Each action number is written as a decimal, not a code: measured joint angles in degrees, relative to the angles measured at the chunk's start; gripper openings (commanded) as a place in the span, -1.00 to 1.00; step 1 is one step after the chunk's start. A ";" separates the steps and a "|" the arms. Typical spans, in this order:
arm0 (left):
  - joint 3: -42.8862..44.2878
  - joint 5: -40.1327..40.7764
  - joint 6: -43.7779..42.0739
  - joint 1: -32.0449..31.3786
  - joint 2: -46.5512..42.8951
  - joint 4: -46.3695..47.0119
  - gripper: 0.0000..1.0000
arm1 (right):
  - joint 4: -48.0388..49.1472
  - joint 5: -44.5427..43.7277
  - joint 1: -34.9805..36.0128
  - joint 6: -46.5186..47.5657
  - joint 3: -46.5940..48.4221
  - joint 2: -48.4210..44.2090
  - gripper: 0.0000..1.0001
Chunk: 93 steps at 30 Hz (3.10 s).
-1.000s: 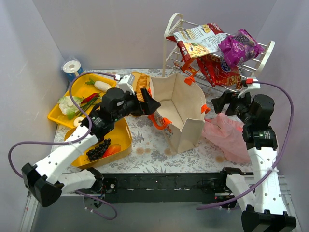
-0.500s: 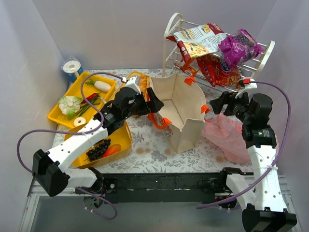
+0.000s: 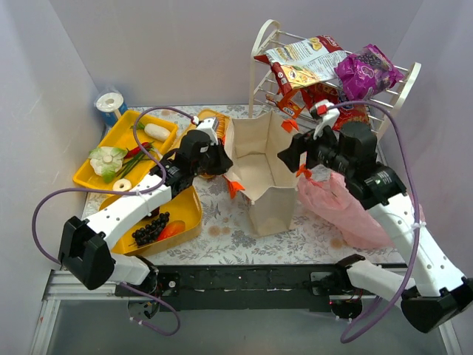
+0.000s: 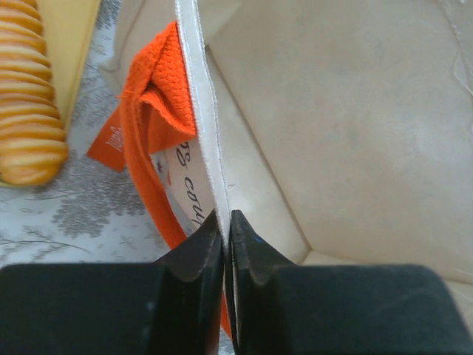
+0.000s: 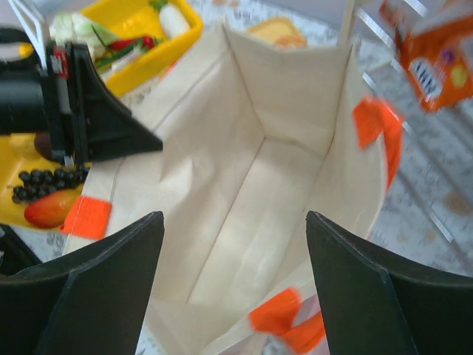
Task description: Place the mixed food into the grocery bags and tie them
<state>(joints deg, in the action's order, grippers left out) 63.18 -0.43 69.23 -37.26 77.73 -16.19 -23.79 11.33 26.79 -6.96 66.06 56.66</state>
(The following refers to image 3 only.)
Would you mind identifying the pink plastic grocery bag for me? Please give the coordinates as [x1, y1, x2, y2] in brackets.
[298, 172, 415, 249]

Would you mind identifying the green onion toy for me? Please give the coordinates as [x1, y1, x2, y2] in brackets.
[117, 146, 162, 178]

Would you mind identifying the beige paper grocery bag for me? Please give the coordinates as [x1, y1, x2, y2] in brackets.
[224, 112, 299, 237]

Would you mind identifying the purple snack bag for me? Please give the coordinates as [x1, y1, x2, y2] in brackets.
[334, 44, 404, 101]

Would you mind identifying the cabbage toy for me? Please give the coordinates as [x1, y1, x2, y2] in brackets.
[88, 146, 127, 183]

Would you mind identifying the white red chips bag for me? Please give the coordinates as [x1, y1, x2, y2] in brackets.
[254, 35, 348, 95]

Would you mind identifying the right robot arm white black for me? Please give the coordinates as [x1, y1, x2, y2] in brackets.
[277, 122, 472, 333]

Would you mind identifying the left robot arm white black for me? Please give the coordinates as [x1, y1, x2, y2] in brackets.
[58, 129, 233, 290]

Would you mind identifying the yellow flat tray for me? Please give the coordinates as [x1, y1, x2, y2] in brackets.
[183, 108, 232, 180]

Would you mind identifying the row of round crackers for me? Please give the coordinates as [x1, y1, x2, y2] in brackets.
[215, 114, 228, 141]

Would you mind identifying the white radish toy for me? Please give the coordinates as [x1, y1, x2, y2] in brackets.
[130, 122, 171, 141]

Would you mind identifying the red snack bag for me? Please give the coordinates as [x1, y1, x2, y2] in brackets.
[301, 83, 370, 131]

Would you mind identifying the red chili pepper toy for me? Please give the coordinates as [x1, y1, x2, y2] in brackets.
[124, 142, 153, 159]

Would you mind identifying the yellow deep bin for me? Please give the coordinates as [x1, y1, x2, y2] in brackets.
[112, 186, 203, 257]

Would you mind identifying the orange snack packet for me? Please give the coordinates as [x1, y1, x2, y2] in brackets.
[265, 89, 306, 119]

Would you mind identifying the orange carrot toy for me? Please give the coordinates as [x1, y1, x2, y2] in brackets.
[157, 220, 186, 241]

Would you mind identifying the black grape bunch toy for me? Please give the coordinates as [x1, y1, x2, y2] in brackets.
[132, 212, 170, 247]

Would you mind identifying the tissue roll blue pack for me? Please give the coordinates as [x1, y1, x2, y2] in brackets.
[94, 88, 128, 127]

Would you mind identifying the cream metal shelf rack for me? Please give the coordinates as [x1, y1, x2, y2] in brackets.
[248, 18, 422, 142]

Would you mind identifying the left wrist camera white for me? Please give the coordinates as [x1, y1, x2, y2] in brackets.
[191, 116, 220, 145]

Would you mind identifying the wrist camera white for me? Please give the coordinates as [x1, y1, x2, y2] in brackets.
[191, 116, 220, 145]
[313, 104, 339, 140]

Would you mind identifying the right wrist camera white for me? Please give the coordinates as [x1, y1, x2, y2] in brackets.
[313, 104, 339, 140]

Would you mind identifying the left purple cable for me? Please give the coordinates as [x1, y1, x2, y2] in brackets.
[31, 106, 199, 336]

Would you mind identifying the purple cable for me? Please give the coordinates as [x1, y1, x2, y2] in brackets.
[328, 100, 424, 345]
[31, 106, 199, 336]

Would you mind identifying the white ring slice toy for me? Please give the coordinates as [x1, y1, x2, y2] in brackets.
[112, 178, 132, 192]

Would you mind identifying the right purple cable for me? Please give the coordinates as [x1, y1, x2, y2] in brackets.
[328, 100, 424, 345]

